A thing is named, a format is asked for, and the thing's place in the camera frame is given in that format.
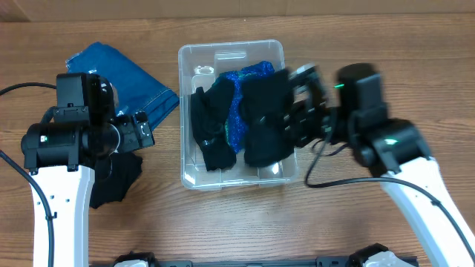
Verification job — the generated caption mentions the blue denim jeans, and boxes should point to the blue denim jeans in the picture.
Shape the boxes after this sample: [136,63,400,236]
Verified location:
[66,42,179,130]

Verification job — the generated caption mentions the black garment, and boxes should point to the black garment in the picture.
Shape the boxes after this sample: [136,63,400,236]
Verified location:
[89,152,143,209]
[190,69,294,171]

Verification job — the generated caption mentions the blue sequin garment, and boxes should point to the blue sequin garment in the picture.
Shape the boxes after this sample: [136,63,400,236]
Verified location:
[219,61,275,154]

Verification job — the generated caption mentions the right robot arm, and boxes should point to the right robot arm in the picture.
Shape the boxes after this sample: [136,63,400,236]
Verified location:
[286,63,474,266]

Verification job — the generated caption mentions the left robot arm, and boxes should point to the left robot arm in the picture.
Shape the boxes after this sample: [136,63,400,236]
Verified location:
[21,73,155,266]

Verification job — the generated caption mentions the clear plastic storage bin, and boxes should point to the clear plastic storage bin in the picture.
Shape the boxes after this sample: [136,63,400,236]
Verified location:
[178,39,299,191]

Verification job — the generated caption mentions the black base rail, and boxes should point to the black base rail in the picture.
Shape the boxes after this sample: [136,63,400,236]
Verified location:
[88,243,420,267]

